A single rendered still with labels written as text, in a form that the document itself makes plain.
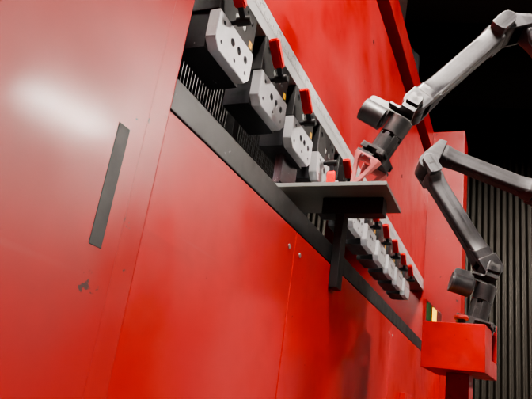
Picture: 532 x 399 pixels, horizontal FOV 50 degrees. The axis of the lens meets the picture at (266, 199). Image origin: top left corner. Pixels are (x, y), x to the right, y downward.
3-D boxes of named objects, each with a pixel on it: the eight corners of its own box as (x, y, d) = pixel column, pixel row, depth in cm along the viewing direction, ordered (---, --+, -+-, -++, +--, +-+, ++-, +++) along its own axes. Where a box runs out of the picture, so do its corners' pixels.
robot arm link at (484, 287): (500, 284, 160) (495, 286, 166) (476, 275, 162) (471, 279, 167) (493, 307, 159) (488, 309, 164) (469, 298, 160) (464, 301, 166)
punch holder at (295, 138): (290, 143, 136) (298, 84, 141) (257, 145, 139) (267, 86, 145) (309, 169, 148) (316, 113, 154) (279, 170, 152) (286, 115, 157)
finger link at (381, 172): (341, 177, 137) (363, 146, 138) (348, 188, 143) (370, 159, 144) (364, 190, 134) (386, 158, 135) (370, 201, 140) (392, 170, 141)
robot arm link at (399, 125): (415, 118, 136) (414, 127, 141) (390, 104, 138) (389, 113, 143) (399, 141, 135) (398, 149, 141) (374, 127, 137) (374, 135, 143)
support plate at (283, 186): (386, 184, 124) (386, 180, 124) (274, 187, 134) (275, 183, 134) (400, 213, 139) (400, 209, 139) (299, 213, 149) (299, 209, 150)
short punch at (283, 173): (278, 188, 138) (283, 153, 141) (271, 189, 139) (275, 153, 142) (292, 203, 147) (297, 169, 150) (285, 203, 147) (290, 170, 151)
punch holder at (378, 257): (377, 259, 221) (380, 218, 226) (355, 258, 224) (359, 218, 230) (385, 269, 234) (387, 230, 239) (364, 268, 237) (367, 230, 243)
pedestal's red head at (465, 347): (484, 372, 142) (485, 301, 148) (419, 366, 149) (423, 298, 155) (496, 381, 158) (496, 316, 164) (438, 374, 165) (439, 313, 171)
